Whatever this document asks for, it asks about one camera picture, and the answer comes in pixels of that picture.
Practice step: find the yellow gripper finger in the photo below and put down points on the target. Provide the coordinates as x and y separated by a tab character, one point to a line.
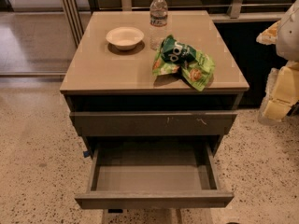
269	35
282	91

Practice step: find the green rice chip bag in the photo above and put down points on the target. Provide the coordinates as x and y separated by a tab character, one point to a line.
194	65

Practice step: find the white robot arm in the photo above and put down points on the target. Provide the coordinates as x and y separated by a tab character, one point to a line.
287	45

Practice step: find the grey drawer cabinet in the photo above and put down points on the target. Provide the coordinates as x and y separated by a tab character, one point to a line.
104	79

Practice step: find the open middle drawer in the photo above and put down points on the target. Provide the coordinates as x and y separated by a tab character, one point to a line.
153	174

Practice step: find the closed top drawer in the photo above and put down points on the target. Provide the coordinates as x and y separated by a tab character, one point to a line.
152	123

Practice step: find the clear plastic water bottle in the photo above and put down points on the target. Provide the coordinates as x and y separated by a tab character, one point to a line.
158	13

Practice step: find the white paper bowl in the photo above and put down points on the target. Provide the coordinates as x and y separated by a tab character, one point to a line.
124	38

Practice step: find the blue tape piece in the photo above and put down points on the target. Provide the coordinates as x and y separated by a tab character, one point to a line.
86	154

